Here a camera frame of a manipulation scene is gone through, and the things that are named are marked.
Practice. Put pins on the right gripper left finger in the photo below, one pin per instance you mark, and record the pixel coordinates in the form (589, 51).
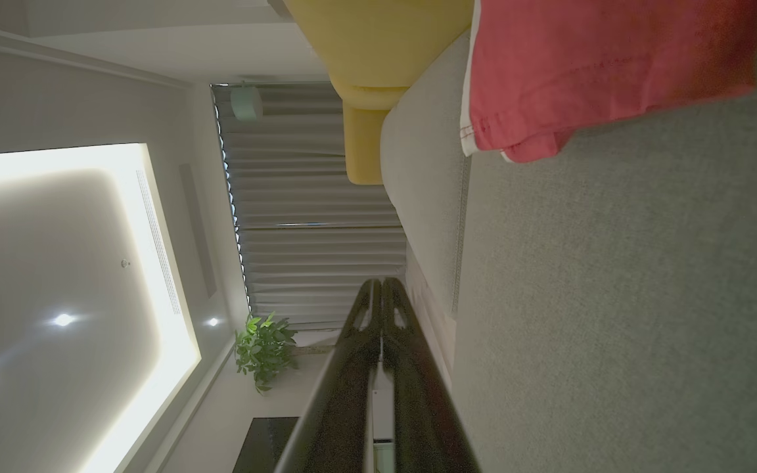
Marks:
(339, 401)

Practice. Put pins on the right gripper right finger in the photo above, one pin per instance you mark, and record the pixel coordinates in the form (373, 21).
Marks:
(418, 401)

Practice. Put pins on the red and white jersey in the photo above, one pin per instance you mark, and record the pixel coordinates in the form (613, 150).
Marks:
(602, 66)

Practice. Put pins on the black glossy panel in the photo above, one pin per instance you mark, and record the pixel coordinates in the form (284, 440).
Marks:
(267, 447)

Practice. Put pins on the green potted plant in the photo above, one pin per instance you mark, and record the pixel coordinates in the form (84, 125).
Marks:
(263, 351)

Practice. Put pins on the grey pleated curtain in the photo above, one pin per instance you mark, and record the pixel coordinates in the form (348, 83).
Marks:
(306, 263)

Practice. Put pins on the glowing ceiling light cove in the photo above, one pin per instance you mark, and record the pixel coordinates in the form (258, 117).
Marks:
(178, 355)

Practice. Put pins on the grey fabric sofa seat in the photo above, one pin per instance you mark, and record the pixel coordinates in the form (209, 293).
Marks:
(615, 328)

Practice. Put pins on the grey sofa cushion with seam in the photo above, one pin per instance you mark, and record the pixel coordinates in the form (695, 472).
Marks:
(424, 164)

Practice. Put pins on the round white wall device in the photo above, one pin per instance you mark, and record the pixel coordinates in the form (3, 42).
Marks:
(247, 104)

